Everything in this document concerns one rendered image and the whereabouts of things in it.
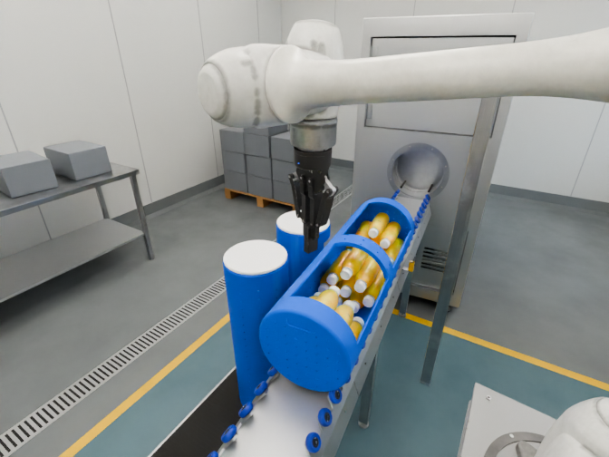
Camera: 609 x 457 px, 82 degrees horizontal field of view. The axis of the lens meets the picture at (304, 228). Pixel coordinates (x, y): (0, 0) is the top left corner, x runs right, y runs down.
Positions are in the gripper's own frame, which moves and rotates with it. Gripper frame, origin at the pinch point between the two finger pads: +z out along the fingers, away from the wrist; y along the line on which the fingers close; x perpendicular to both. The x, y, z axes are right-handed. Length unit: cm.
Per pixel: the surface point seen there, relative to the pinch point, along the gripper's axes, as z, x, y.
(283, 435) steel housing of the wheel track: 54, 12, -4
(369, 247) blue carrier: 24.4, -40.8, 13.2
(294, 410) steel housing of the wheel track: 54, 6, 0
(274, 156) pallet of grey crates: 79, -199, 274
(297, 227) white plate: 44, -56, 69
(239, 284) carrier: 50, -12, 55
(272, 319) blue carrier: 29.1, 3.7, 10.8
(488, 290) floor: 146, -232, 23
